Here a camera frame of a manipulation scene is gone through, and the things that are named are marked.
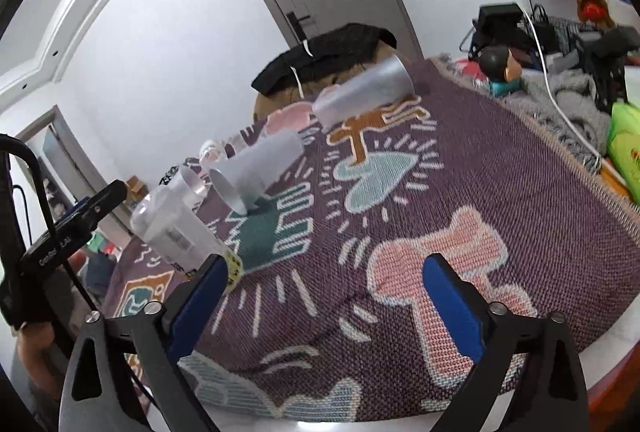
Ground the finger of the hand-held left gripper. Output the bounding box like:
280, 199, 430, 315
75, 179, 128, 227

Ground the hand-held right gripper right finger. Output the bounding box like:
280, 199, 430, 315
422, 253, 591, 432

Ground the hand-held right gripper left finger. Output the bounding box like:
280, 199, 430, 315
60, 254, 231, 432

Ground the small frosted plastic cup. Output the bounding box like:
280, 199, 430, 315
208, 129, 304, 216

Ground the large frosted plastic cup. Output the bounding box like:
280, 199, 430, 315
312, 54, 414, 134

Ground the person's left forearm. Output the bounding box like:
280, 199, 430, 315
14, 319, 63, 393

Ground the clear labelled plastic cup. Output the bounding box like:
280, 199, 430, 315
129, 187, 246, 285

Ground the cardboard box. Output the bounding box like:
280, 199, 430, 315
126, 176, 147, 205

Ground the purple printed blanket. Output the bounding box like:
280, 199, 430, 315
102, 57, 640, 424

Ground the clear plastic bottle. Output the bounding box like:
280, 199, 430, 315
199, 132, 251, 165

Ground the round wooden stool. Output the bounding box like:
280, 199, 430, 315
254, 86, 315, 122

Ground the grey fluffy cloth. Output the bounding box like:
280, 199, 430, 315
492, 69, 613, 163

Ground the green packet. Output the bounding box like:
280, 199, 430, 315
606, 101, 640, 205

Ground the dark-haired doll figure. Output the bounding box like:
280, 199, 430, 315
477, 46, 524, 97

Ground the black cloth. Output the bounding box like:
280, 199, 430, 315
251, 23, 399, 96

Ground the black box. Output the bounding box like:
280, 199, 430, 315
476, 3, 524, 35

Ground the brown plush toy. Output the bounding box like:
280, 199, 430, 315
573, 0, 617, 29

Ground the white cable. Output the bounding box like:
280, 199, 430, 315
522, 9, 628, 185

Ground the black door handle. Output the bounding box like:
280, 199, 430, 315
286, 11, 317, 44

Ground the black wire basket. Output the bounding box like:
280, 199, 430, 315
529, 4, 603, 65

